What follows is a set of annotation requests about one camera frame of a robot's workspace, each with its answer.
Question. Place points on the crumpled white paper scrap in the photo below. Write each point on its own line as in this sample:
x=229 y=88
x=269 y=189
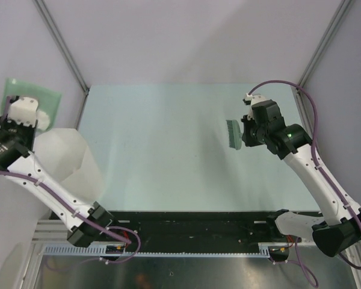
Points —
x=43 y=120

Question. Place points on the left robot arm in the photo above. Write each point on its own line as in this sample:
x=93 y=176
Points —
x=22 y=167

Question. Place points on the green plastic dustpan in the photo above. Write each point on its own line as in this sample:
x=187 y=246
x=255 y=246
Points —
x=49 y=100

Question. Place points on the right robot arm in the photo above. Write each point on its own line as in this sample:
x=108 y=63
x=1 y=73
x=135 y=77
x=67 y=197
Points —
x=339 y=226

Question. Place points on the aluminium frame rail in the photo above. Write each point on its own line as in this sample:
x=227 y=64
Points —
x=50 y=230

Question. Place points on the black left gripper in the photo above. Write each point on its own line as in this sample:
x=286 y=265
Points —
x=30 y=131

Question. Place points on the green hand brush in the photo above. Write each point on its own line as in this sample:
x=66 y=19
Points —
x=234 y=134

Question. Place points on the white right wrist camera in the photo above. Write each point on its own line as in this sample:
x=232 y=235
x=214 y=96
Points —
x=250 y=101

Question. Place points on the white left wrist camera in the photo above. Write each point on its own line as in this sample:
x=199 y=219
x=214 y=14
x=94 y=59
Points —
x=24 y=111

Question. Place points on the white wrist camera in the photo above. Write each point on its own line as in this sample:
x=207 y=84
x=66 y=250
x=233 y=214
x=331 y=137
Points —
x=24 y=111
x=250 y=101

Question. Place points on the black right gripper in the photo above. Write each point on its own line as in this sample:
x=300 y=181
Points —
x=248 y=141

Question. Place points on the white plastic bin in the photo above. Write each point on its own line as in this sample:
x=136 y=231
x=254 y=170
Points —
x=65 y=154

